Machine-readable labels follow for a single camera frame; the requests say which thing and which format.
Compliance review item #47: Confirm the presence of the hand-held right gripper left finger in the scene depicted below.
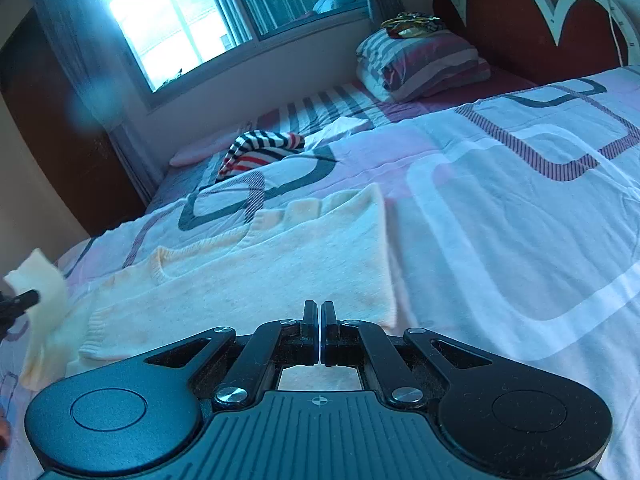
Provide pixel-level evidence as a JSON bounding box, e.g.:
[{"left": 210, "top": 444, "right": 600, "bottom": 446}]
[{"left": 144, "top": 301, "right": 320, "bottom": 409}]

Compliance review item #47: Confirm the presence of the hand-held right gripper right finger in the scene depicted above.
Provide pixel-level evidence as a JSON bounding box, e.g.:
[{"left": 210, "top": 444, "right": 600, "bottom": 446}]
[{"left": 320, "top": 301, "right": 494, "bottom": 408}]

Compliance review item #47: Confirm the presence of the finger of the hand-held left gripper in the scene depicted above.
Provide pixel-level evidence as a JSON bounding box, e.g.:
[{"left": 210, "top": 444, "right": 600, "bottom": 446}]
[{"left": 0, "top": 287, "right": 40, "bottom": 335}]

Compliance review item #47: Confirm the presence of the white towel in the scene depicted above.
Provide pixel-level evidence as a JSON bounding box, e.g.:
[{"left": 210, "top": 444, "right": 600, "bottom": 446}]
[{"left": 4, "top": 182, "right": 398, "bottom": 392}]

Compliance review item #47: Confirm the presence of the brown wooden wardrobe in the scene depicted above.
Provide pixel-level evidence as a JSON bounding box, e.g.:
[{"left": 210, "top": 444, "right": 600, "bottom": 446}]
[{"left": 0, "top": 5, "right": 147, "bottom": 238}]

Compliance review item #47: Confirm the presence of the black white red striped garment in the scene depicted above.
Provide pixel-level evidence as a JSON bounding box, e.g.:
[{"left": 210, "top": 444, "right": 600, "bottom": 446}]
[{"left": 216, "top": 130, "right": 307, "bottom": 182}]

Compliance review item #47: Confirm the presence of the small white cloth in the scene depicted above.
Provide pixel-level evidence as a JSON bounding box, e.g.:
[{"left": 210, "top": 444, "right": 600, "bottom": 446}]
[{"left": 302, "top": 115, "right": 368, "bottom": 148}]

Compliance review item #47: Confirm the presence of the pink pillow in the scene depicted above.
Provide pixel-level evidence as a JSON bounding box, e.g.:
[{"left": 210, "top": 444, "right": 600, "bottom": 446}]
[{"left": 169, "top": 121, "right": 253, "bottom": 168}]

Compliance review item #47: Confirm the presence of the patterned pink white bedspread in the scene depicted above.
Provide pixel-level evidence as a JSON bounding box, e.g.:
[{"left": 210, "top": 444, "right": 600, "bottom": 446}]
[{"left": 0, "top": 64, "right": 640, "bottom": 480}]

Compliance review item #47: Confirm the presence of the grey sheer curtain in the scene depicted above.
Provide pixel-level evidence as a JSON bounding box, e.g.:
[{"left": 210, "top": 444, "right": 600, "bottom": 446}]
[{"left": 25, "top": 0, "right": 168, "bottom": 203}]

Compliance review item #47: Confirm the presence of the folded striped quilt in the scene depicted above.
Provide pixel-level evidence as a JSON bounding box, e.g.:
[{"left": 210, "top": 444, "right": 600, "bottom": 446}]
[{"left": 356, "top": 27, "right": 493, "bottom": 103}]

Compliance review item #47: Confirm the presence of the yellow black patterned cloth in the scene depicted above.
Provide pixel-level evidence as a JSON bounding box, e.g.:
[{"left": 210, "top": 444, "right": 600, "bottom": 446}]
[{"left": 381, "top": 12, "right": 443, "bottom": 40}]

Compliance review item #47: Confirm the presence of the window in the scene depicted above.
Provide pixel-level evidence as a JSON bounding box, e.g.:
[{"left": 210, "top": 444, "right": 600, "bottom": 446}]
[{"left": 86, "top": 0, "right": 372, "bottom": 95}]

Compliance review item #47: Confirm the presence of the red white scalloped headboard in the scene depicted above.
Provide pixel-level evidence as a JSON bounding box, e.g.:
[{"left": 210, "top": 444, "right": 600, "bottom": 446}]
[{"left": 431, "top": 0, "right": 632, "bottom": 86}]

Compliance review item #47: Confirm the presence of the white wall cable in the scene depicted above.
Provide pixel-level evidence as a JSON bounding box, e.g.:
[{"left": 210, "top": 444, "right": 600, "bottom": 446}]
[{"left": 592, "top": 0, "right": 632, "bottom": 67}]

